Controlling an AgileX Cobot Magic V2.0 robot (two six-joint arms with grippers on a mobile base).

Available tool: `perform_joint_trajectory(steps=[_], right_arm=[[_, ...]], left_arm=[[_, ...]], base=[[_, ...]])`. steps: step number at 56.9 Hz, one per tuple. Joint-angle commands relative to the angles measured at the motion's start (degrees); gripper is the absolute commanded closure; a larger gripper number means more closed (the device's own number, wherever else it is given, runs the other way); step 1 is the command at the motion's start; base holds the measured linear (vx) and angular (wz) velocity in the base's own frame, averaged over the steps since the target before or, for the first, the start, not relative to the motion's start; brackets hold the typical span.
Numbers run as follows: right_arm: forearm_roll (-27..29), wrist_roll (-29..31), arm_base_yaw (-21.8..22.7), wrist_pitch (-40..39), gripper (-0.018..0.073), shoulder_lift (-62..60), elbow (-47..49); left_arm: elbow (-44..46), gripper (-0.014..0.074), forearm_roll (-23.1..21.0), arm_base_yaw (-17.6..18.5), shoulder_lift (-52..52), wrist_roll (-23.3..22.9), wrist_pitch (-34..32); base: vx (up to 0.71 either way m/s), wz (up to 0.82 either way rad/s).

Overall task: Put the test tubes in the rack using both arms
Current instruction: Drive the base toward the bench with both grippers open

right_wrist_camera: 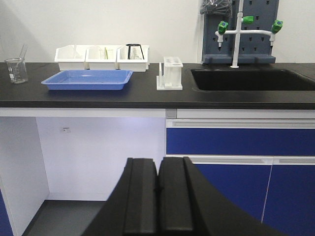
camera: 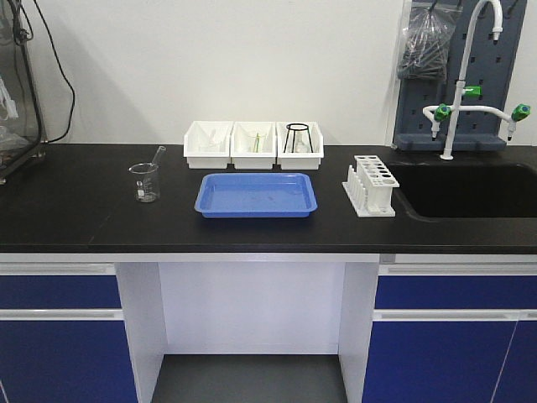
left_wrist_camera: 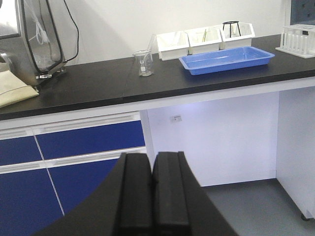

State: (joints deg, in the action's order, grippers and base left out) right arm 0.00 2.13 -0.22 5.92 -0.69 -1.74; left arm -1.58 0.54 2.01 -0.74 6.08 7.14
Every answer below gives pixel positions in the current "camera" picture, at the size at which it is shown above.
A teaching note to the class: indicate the glass test tube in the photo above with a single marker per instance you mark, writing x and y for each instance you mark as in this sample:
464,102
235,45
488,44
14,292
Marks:
158,155

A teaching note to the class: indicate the white test tube rack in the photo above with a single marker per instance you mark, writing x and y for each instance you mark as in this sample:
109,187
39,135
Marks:
369,187

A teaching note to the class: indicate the grey pegboard drying rack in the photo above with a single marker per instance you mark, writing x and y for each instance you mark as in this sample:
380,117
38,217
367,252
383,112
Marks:
490,67

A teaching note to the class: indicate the blue plastic tray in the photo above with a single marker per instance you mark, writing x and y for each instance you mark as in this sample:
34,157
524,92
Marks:
256,195

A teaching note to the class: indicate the beaker with green yellow sticks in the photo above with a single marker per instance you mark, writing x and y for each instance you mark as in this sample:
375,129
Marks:
257,141

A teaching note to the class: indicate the middle white storage bin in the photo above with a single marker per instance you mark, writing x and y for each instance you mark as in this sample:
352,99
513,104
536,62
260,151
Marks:
242,158

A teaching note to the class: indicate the white storage bin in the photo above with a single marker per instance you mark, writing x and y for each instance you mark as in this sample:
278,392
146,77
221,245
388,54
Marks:
300,161
196,135
242,158

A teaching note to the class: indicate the right white storage bin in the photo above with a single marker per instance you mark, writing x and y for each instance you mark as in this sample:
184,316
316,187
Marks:
300,161

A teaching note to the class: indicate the glass flask under tripod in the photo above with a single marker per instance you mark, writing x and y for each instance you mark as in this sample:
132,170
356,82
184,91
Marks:
300,145

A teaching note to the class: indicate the black metal tripod stand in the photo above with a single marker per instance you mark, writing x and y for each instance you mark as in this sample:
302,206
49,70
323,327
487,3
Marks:
291,130

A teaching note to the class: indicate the glassware in left bin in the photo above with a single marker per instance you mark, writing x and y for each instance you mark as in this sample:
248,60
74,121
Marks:
213,143

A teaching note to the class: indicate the left white storage bin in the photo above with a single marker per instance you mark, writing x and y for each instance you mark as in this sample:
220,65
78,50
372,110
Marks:
196,135

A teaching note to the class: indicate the glass beaker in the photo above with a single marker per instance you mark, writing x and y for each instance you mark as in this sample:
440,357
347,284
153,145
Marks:
146,182

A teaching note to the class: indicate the white lab faucet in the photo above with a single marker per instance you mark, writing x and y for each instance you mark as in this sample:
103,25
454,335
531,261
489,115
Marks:
438,113

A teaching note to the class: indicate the black sink basin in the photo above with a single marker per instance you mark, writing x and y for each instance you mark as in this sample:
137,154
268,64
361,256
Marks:
468,191

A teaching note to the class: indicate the right blue cabinet drawers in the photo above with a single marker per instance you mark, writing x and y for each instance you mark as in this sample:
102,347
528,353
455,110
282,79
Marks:
450,333

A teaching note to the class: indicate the blue cabinet drawers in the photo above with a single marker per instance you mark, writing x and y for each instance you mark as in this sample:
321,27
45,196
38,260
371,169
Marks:
450,333
63,336

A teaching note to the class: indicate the clear plastic bag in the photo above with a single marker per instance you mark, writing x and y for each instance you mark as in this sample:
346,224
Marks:
427,41

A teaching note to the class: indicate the left blue cabinet drawers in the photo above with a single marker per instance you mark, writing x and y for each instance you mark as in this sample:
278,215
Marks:
63,336

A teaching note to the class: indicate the clear enclosure with black frame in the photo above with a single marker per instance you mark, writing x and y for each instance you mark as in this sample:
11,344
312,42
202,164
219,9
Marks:
22,130

